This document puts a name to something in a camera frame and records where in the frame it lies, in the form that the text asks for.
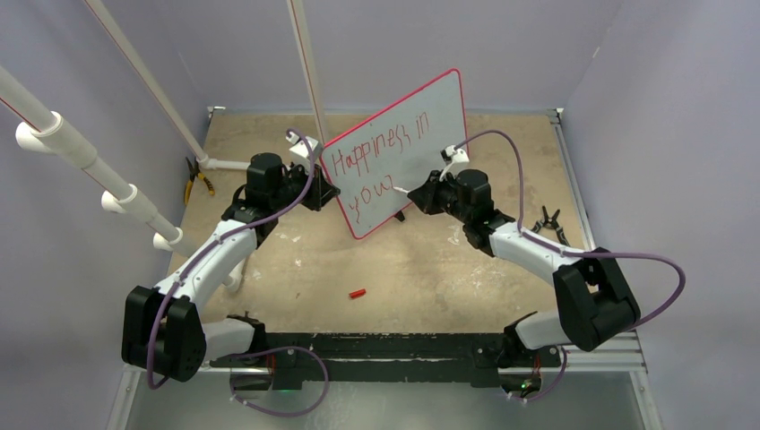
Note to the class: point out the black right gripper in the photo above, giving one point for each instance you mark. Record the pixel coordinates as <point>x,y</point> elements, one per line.
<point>426,196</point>

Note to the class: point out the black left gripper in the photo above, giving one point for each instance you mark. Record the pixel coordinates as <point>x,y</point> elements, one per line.
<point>320,190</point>

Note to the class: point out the red framed whiteboard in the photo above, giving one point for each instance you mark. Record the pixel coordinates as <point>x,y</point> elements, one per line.
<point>397,146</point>

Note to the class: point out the red marker cap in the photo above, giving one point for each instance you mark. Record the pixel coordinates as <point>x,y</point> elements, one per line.
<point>357,293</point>

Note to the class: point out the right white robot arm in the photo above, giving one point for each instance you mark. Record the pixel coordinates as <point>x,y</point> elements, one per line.
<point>594,300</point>

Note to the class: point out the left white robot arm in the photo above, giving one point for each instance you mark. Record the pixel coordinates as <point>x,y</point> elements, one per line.
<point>163,331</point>

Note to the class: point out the black spring clamp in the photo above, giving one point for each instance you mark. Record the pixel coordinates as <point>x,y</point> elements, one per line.
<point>550,222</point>

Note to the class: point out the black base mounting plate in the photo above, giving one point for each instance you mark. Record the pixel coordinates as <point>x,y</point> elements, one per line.
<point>385,358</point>

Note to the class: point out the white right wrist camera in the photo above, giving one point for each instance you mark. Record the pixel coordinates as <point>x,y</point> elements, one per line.
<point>456,160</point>

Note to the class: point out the yellow handled pliers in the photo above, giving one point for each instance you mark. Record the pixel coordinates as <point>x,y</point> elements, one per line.
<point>195,173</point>

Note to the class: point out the white pvc pipe frame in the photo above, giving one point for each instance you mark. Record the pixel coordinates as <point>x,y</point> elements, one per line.
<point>46,131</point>

